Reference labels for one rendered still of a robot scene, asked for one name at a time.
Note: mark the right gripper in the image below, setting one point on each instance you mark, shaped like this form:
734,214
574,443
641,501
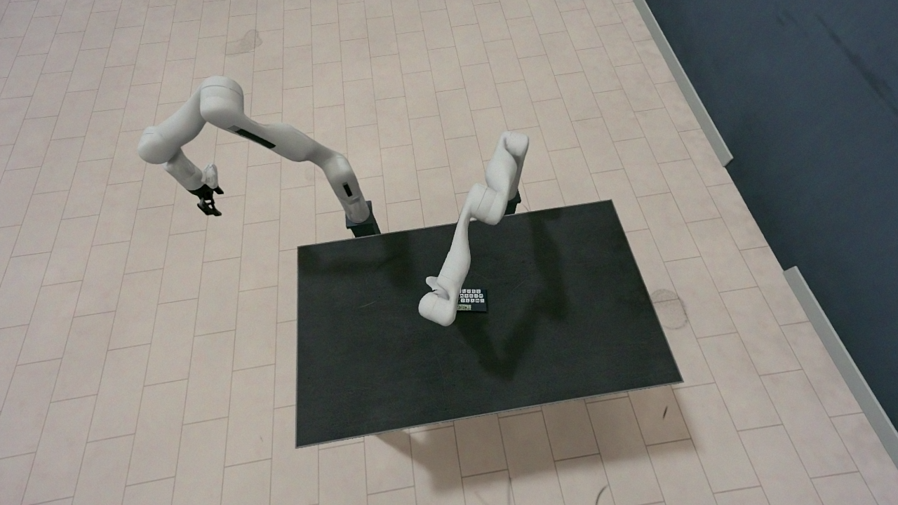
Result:
205,193

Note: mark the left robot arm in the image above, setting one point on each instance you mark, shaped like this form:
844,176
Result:
486,204

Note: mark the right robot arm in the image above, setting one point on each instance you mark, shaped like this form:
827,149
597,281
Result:
221,103

